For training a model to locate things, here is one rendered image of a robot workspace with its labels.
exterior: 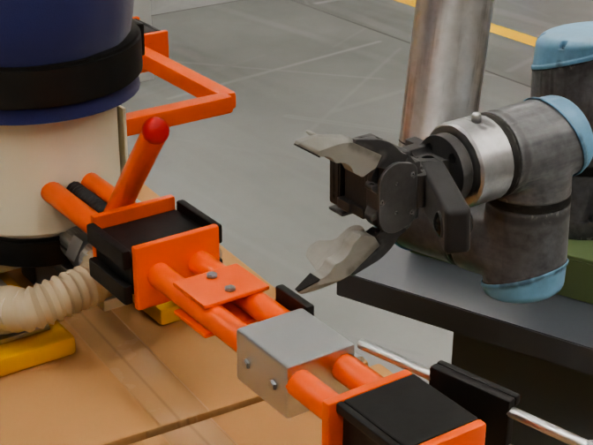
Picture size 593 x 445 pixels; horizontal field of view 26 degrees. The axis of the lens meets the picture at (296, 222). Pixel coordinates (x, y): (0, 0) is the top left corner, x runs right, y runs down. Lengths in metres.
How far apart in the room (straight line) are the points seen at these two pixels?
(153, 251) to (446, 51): 0.48
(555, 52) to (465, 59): 0.35
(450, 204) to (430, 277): 0.63
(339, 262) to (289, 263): 2.33
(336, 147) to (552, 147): 0.27
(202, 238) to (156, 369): 0.16
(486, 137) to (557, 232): 0.15
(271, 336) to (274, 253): 2.64
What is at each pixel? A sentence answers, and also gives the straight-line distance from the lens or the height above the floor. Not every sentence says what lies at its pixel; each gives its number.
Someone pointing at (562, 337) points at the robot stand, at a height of 0.75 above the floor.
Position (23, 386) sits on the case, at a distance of 1.20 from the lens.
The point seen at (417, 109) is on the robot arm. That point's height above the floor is 1.09.
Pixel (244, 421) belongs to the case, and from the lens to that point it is 1.13.
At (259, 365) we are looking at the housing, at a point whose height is 1.07.
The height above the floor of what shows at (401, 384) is 1.09.
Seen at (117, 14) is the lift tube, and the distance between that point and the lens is 1.23.
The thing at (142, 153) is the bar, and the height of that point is 1.17.
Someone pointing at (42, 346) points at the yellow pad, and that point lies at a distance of 1.22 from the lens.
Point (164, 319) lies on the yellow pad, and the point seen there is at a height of 0.95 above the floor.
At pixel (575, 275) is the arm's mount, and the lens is 1.76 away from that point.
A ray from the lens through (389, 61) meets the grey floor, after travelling 5.31.
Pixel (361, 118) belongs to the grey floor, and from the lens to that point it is 4.64.
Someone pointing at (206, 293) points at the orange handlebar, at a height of 1.09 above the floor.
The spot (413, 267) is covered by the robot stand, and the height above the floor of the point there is 0.75.
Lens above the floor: 1.56
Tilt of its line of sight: 24 degrees down
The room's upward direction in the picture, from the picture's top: straight up
